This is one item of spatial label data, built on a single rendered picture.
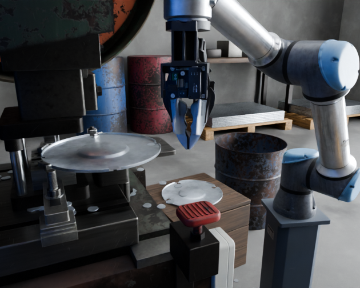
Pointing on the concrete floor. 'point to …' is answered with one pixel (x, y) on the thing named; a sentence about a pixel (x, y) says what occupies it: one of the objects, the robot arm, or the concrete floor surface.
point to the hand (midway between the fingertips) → (188, 141)
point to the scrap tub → (251, 168)
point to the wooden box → (233, 198)
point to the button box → (226, 274)
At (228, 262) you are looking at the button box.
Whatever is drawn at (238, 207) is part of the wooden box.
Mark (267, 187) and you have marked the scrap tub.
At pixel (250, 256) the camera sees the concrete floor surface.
